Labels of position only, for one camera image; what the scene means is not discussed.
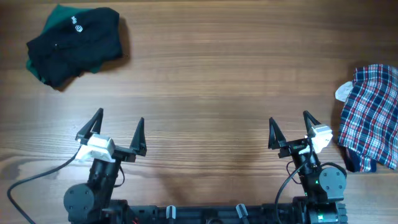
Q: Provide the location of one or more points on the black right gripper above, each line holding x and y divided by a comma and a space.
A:
290, 149

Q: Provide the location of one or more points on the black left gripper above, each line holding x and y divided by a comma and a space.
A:
137, 143

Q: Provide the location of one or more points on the black garment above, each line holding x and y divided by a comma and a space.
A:
74, 46

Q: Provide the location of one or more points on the green cloth bag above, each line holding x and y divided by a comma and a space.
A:
53, 18

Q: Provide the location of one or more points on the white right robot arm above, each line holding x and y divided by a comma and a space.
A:
323, 183

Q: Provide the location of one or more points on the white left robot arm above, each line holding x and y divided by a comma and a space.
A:
91, 202

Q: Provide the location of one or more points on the white cloth piece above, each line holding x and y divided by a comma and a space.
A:
342, 93

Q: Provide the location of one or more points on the plaid checkered cloth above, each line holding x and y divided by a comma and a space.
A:
368, 126

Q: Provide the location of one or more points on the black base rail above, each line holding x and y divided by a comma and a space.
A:
214, 214

